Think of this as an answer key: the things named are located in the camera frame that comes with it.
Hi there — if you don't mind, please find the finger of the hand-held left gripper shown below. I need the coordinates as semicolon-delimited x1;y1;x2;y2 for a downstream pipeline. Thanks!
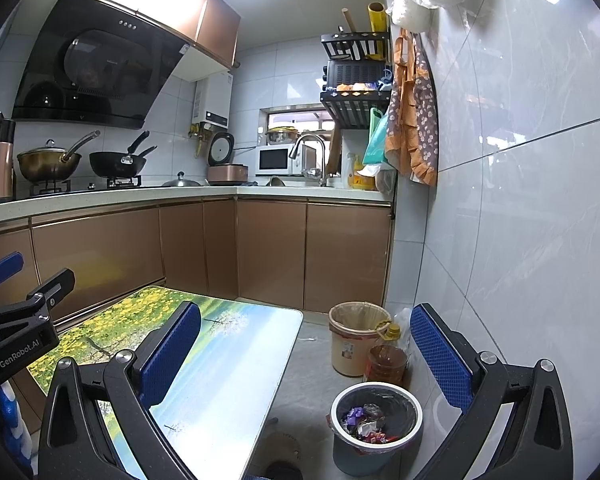
0;267;76;328
0;252;25;292

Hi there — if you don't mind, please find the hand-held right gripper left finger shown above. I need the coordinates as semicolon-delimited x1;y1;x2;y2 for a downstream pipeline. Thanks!
37;300;202;480

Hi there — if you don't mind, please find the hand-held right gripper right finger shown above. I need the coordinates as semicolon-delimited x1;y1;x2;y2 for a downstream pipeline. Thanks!
409;303;574;480

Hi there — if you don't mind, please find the white rimmed trash can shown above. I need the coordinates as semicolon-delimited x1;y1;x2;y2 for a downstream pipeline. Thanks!
330;382;424;478

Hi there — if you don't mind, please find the person's left hand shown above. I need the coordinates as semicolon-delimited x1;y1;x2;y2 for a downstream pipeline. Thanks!
0;382;33;476

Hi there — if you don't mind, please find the amber cooking oil bottle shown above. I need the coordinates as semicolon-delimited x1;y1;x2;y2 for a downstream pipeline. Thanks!
364;322;409;389

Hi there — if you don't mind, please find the beige waste bin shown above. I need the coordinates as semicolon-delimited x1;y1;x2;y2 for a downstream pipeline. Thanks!
328;301;392;378

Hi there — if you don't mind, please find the gas stove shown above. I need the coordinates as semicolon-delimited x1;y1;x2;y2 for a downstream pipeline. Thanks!
30;175;143;197

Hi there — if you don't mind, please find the brass wok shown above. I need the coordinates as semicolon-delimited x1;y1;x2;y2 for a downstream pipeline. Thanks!
16;130;102;182

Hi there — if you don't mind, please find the white kitchen countertop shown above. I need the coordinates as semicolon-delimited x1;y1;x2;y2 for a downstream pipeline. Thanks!
0;184;393;228

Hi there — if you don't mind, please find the black frying pan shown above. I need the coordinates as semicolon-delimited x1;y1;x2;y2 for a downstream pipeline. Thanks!
89;130;158;178

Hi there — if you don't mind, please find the steel pot lid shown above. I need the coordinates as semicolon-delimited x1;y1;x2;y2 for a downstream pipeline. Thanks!
161;171;202;188

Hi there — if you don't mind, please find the rose gold rice cooker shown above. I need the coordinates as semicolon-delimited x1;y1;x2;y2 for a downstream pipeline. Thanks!
206;131;248;186

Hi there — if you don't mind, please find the translucent plastic bag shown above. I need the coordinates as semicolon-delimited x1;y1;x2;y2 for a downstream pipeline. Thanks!
357;162;396;196

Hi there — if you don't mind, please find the yellow detergent bottle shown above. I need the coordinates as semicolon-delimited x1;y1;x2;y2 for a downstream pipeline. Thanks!
346;154;376;191

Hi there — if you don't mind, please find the black range hood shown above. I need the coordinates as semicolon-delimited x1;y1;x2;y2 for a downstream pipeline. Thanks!
11;0;191;131

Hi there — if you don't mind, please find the white microwave oven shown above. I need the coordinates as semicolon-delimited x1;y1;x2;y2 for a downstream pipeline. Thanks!
256;144;306;177

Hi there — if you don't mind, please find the green plastic bag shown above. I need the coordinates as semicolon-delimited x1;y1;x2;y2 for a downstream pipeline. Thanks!
362;107;388;166

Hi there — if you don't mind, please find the wooden cutting board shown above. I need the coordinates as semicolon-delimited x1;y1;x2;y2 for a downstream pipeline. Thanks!
327;127;343;176

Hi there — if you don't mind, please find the steel kitchen faucet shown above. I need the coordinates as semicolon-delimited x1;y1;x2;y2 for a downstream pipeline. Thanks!
289;134;331;187

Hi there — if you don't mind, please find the floral orange trimmed apron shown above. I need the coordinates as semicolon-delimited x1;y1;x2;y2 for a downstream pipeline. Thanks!
384;27;439;187

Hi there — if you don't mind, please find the white water heater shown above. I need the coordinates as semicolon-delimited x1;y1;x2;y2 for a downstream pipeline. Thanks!
192;71;231;128

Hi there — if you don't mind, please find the steel pot with lid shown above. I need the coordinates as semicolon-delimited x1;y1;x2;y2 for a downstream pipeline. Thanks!
265;126;301;146

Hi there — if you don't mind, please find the black dish rack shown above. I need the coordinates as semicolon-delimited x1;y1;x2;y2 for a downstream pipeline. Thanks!
320;31;393;131

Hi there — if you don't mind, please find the yellow film roll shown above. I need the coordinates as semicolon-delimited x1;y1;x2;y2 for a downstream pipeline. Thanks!
369;2;387;58

